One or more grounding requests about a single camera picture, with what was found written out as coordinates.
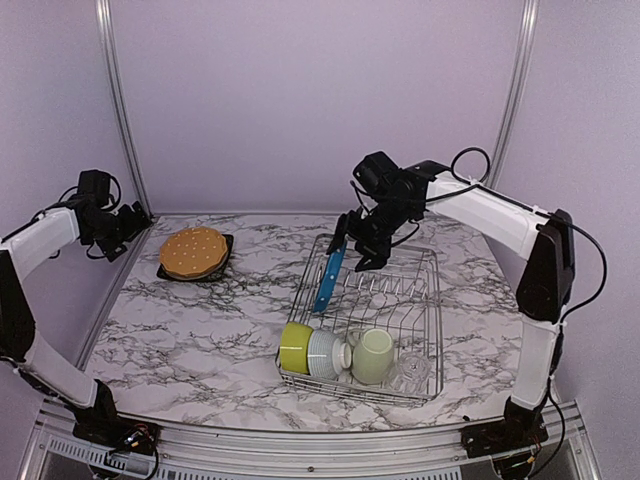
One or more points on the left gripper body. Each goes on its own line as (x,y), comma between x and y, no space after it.
(124,229)

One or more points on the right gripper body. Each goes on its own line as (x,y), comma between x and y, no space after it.
(377,226)

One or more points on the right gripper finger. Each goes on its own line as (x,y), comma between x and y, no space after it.
(372,261)
(339,235)

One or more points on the blue dotted plate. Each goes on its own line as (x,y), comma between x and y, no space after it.
(329,279)

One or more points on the yellow dotted plate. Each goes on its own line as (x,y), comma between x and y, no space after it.
(193,252)

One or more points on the black floral square plate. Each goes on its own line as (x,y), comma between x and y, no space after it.
(214,276)

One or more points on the pale green mug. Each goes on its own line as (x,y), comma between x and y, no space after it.
(372,354)

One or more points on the clear glass cup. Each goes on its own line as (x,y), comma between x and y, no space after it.
(409,374)

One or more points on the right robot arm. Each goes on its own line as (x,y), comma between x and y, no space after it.
(542,239)

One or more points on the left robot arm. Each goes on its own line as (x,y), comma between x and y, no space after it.
(28,250)

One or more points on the white striped bowl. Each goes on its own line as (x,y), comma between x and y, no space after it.
(328,355)

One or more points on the lime green bowl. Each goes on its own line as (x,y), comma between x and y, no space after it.
(293,347)

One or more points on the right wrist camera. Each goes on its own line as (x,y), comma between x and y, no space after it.
(376,173)

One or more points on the wire dish rack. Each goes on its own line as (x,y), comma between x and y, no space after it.
(402,298)

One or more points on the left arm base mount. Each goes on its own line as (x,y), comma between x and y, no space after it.
(119,434)

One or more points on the left aluminium frame post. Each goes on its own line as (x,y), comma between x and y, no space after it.
(108,41)

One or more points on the aluminium frame post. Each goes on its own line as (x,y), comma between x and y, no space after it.
(108,41)
(523,53)

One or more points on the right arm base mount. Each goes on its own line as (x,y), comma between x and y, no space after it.
(500,436)

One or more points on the right aluminium frame post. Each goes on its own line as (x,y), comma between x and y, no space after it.
(523,53)

